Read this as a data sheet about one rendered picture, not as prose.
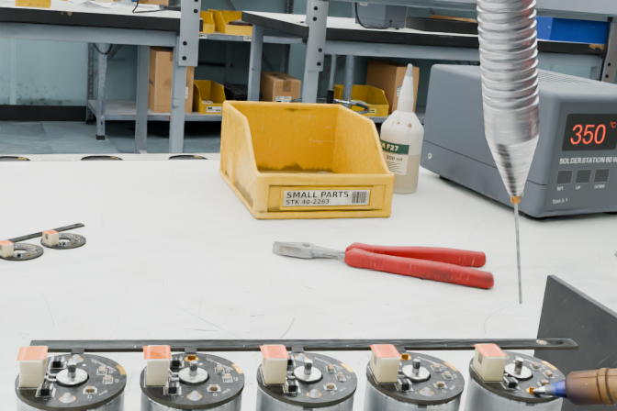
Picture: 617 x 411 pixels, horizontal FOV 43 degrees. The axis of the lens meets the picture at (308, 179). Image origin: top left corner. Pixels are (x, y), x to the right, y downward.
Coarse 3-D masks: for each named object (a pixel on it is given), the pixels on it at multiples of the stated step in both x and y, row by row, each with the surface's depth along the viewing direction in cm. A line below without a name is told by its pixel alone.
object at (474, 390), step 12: (504, 372) 20; (516, 372) 20; (528, 372) 20; (468, 384) 21; (468, 396) 20; (480, 396) 20; (492, 396) 20; (468, 408) 20; (480, 408) 20; (492, 408) 20; (504, 408) 20; (516, 408) 19; (528, 408) 19; (540, 408) 19; (552, 408) 20
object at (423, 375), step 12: (408, 372) 20; (420, 372) 20; (372, 396) 19; (384, 396) 19; (372, 408) 20; (384, 408) 19; (396, 408) 19; (408, 408) 19; (420, 408) 19; (432, 408) 19; (444, 408) 19; (456, 408) 19
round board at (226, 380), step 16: (192, 352) 20; (144, 368) 19; (176, 368) 19; (208, 368) 19; (224, 368) 19; (240, 368) 19; (144, 384) 18; (176, 384) 18; (208, 384) 19; (224, 384) 19; (240, 384) 19; (160, 400) 18; (176, 400) 18; (192, 400) 18; (208, 400) 18; (224, 400) 18
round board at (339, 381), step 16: (288, 352) 20; (304, 352) 21; (288, 368) 20; (320, 368) 20; (336, 368) 20; (272, 384) 19; (288, 384) 19; (304, 384) 19; (320, 384) 19; (336, 384) 19; (352, 384) 19; (288, 400) 18; (304, 400) 18; (320, 400) 18; (336, 400) 18
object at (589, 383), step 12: (576, 372) 19; (588, 372) 19; (600, 372) 18; (612, 372) 18; (576, 384) 19; (588, 384) 18; (600, 384) 18; (612, 384) 18; (576, 396) 18; (588, 396) 18; (600, 396) 18; (612, 396) 18
